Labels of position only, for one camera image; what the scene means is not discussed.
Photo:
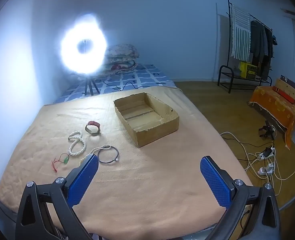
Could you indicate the blue white patterned bedsheet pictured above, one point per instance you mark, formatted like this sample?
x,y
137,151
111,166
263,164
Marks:
x,y
141,76

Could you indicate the white striped hanging towel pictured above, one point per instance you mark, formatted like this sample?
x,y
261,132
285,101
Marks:
x,y
241,33

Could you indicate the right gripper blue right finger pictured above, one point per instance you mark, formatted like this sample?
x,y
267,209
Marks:
x,y
219,181

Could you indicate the orange cloth covered furniture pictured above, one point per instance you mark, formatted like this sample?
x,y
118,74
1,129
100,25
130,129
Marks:
x,y
278,107

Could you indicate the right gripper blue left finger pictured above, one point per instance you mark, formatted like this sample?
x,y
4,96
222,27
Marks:
x,y
79,179

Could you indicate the folded floral quilt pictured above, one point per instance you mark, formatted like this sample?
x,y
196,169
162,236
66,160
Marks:
x,y
119,57

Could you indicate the yellow crate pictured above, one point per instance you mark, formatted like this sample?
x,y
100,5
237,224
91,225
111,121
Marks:
x,y
248,71

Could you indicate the cardboard box tray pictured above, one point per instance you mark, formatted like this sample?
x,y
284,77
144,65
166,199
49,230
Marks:
x,y
146,118

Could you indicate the white power strip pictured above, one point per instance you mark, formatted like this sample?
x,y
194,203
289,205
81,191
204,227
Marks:
x,y
268,157

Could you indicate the wooden box with red item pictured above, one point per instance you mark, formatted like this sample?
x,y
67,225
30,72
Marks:
x,y
286,88

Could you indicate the black tripod stand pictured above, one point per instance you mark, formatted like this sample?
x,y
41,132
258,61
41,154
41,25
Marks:
x,y
89,85

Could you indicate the dark hanging clothes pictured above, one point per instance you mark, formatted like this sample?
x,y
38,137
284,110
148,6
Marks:
x,y
261,48

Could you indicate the orange peach blanket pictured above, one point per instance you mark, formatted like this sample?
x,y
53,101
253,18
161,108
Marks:
x,y
153,192

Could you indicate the black clothes rack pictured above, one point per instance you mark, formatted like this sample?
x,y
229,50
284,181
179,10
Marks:
x,y
229,73

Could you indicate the black clamp on floor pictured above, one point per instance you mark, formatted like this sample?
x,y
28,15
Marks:
x,y
267,131

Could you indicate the bright ring light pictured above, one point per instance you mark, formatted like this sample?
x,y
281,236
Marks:
x,y
83,46

